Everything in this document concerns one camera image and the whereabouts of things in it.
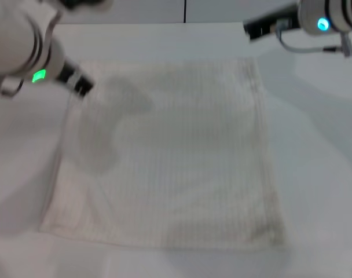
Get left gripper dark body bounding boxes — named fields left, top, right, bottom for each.
left=56, top=58, right=80, bottom=87

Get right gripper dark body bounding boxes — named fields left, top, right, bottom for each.
left=267, top=5, right=302, bottom=33

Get white ribbed towel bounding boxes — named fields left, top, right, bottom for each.
left=39, top=57, right=288, bottom=253

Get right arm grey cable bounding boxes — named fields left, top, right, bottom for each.
left=275, top=25, right=352, bottom=58

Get left arm cable with plug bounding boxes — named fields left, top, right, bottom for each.
left=0, top=72, right=25, bottom=100

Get left wrist camera black silver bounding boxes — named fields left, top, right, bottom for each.
left=59, top=0, right=108, bottom=9

